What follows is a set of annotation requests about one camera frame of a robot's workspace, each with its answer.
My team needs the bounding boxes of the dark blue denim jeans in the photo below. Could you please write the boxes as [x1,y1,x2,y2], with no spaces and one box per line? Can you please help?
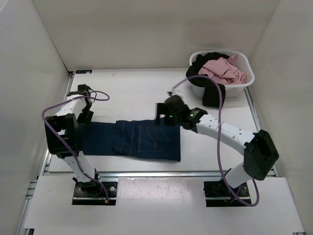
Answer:
[81,119,181,162]

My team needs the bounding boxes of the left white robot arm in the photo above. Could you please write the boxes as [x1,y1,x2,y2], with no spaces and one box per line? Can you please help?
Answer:
[42,84,103,196]

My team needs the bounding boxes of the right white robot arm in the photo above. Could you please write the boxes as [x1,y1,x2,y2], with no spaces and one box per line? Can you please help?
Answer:
[156,95,279,196]

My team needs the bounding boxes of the black trousers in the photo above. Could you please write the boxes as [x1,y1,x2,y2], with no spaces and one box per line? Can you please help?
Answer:
[186,52,229,108]

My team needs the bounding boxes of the dark label sticker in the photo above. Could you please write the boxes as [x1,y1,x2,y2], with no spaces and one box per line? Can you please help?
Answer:
[75,70,92,74]

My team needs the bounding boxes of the white plastic laundry basket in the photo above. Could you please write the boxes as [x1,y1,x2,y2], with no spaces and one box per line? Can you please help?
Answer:
[189,49,255,98]

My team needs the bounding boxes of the pink garment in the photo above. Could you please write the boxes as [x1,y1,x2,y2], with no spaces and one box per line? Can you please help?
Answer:
[198,55,246,85]

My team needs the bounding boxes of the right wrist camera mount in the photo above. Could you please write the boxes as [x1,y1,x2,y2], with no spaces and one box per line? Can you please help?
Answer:
[167,89,182,97]

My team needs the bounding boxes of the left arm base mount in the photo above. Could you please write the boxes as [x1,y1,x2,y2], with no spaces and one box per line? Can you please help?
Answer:
[72,181,118,206]

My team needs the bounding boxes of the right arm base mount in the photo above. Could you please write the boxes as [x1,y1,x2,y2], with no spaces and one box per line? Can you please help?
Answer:
[203,181,251,208]

